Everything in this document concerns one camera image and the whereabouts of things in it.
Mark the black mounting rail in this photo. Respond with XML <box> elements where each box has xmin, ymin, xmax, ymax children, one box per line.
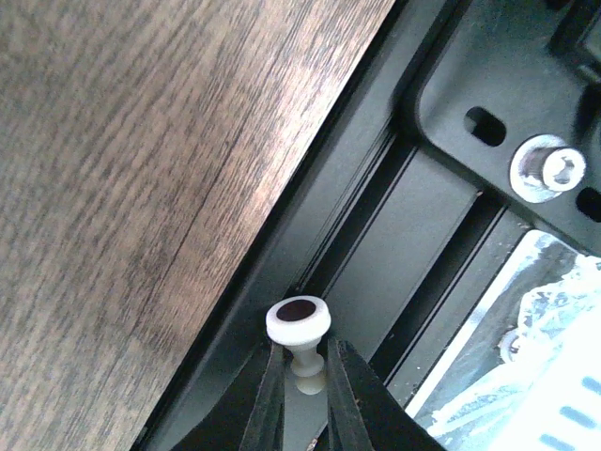
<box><xmin>135</xmin><ymin>0</ymin><xmax>601</xmax><ymax>451</ymax></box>

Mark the light blue slotted cable duct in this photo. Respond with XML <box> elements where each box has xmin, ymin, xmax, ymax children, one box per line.
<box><xmin>535</xmin><ymin>369</ymin><xmax>600</xmax><ymax>450</ymax></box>

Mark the white pawn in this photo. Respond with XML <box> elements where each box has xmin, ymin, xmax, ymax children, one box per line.
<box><xmin>265</xmin><ymin>295</ymin><xmax>331</xmax><ymax>396</ymax></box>

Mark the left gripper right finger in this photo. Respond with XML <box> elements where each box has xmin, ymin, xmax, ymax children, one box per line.
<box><xmin>327</xmin><ymin>337</ymin><xmax>443</xmax><ymax>451</ymax></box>

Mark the silver bolt on bracket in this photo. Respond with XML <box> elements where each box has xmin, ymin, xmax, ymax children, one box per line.
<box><xmin>509</xmin><ymin>134</ymin><xmax>587</xmax><ymax>204</ymax></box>

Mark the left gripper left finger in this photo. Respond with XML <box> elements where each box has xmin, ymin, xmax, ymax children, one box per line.
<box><xmin>173</xmin><ymin>343</ymin><xmax>285</xmax><ymax>451</ymax></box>

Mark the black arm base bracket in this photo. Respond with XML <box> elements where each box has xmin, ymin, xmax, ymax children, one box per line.
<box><xmin>415</xmin><ymin>1</ymin><xmax>600</xmax><ymax>255</ymax></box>

